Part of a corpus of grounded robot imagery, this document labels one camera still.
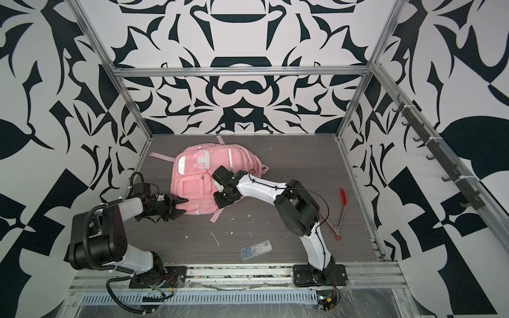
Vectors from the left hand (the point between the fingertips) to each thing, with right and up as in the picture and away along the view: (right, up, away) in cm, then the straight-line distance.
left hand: (185, 202), depth 91 cm
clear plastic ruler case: (+32, -16, -11) cm, 37 cm away
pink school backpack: (+2, +11, +4) cm, 11 cm away
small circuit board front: (+57, -31, -20) cm, 68 cm away
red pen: (+73, 0, +3) cm, 73 cm away
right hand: (+16, +1, -1) cm, 16 cm away
